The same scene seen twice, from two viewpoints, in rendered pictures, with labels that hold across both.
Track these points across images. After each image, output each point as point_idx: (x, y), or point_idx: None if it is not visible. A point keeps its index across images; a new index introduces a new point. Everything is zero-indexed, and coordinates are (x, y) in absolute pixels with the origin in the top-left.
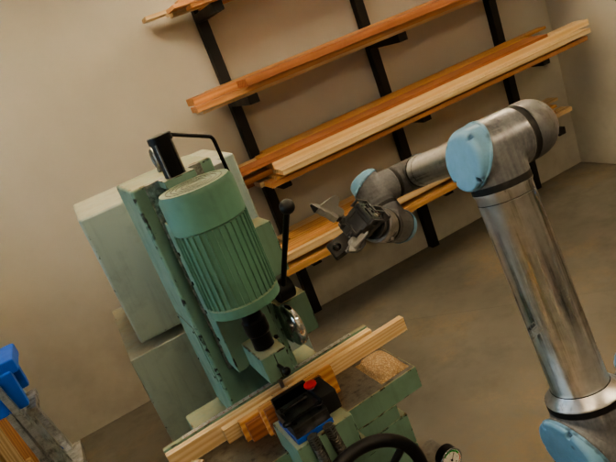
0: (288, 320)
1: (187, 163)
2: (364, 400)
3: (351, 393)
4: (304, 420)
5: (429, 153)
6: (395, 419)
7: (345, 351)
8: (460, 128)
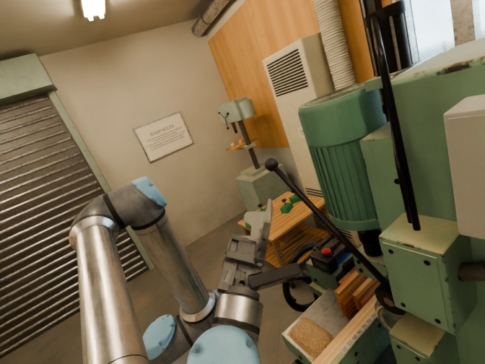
0: None
1: (434, 63)
2: (315, 300)
3: (328, 307)
4: (322, 240)
5: (115, 306)
6: None
7: (343, 334)
8: (141, 178)
